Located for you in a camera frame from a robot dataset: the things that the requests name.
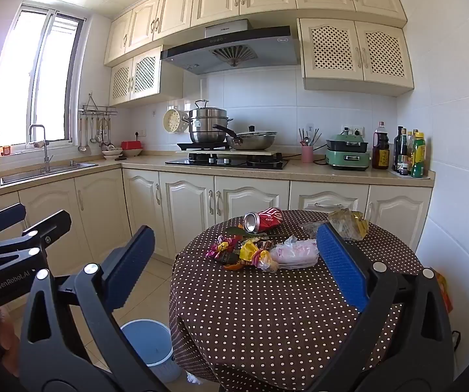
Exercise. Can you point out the clear dark wrapper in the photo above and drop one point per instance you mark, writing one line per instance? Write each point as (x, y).
(312, 228)

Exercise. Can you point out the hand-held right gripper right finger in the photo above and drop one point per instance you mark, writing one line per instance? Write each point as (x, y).
(340, 261)

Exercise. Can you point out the crushed red soda can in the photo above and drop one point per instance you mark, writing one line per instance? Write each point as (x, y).
(267, 217)

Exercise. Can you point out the pink utensil holder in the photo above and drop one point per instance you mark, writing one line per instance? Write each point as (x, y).
(307, 154)

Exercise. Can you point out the large brown oil bottle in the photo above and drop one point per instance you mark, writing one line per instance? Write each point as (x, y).
(380, 151)

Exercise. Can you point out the wall utensil rack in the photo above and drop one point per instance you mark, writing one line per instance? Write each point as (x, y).
(97, 110)

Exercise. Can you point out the steel sink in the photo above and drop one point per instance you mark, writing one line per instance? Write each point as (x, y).
(55, 170)

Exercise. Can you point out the black gas stove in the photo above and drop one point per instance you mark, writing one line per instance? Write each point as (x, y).
(226, 163)

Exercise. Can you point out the orange bag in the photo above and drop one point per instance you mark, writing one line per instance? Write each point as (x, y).
(444, 290)

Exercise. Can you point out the brown polka dot tablecloth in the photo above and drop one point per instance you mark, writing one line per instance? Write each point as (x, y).
(259, 314)

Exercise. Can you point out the yellow snack wrapper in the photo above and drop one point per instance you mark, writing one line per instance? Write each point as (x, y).
(251, 250)

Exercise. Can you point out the white wall outlet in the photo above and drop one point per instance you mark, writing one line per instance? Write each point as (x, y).
(353, 130)
(138, 133)

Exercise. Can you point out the red box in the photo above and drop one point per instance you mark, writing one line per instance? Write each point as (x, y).
(131, 145)

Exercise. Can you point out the cream lower kitchen cabinets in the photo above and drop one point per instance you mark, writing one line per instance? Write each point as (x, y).
(185, 200)

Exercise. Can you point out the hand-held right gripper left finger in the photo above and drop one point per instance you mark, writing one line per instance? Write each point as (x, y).
(132, 265)

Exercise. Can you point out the blue plastic bin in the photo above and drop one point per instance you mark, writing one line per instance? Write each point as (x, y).
(148, 347)

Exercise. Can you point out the row of hanging kitchen utensils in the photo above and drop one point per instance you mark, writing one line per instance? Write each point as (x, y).
(81, 139)

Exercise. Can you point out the grey range hood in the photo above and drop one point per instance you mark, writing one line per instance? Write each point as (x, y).
(234, 45)

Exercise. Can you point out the person's left hand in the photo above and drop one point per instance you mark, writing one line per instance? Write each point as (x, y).
(9, 335)

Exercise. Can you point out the green electric grill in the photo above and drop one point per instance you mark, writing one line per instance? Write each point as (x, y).
(346, 157)

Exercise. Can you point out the small red jar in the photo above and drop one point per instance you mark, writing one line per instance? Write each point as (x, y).
(6, 150)

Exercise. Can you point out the cream lattice door wall cabinet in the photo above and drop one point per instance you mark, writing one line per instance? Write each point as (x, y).
(144, 75)
(357, 53)

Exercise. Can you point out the purple red snack wrapper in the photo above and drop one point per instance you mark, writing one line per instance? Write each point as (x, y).
(218, 249)

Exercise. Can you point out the pink white plastic bag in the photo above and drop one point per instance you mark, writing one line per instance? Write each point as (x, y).
(295, 253)

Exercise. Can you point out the cluster of condiment bottles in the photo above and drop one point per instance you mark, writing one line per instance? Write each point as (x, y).
(418, 155)

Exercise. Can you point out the steel faucet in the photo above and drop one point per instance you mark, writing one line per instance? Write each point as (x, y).
(46, 155)

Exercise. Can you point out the clear printed plastic wrapper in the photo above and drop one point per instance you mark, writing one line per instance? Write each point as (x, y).
(346, 222)

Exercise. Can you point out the dark green wrapper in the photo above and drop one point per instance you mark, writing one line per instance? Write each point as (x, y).
(238, 232)

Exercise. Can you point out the cream board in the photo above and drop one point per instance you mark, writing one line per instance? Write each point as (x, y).
(259, 153)

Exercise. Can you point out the steel steamer pot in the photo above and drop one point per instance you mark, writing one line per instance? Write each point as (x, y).
(206, 128)

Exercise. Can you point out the sliding window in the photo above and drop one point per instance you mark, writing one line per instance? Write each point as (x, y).
(34, 77)

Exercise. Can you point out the cream round colander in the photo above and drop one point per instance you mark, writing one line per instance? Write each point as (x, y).
(175, 121)

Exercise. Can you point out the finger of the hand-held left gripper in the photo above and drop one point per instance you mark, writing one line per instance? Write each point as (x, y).
(1, 217)
(50, 225)

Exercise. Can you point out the steel wok with lid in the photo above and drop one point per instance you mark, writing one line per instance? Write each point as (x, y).
(251, 141)

